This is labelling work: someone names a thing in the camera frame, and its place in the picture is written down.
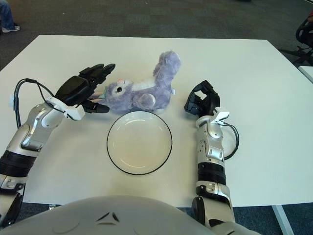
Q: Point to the white table leg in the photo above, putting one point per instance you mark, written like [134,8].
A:
[281,220]

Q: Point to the purple plush bunny doll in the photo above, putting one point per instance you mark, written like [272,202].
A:
[156,95]

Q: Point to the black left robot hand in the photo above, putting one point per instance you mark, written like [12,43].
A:
[73,89]

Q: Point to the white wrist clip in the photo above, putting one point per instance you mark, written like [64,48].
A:
[73,113]
[221,116]

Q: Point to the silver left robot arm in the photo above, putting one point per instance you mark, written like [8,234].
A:
[31,132]

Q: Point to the white plate with black rim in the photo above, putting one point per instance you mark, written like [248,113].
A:
[139,144]

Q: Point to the black swivel chair with base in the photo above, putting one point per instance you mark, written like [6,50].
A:
[303,34]

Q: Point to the seated person in jeans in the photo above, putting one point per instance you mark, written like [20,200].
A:
[6,14]

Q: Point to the grey robot torso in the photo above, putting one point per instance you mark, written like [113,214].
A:
[110,220]

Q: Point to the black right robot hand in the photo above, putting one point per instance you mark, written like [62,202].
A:
[211,102]

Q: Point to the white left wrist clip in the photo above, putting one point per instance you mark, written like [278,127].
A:
[73,113]

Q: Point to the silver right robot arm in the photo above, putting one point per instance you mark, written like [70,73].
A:
[212,147]

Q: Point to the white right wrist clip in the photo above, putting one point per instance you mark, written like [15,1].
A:
[221,116]

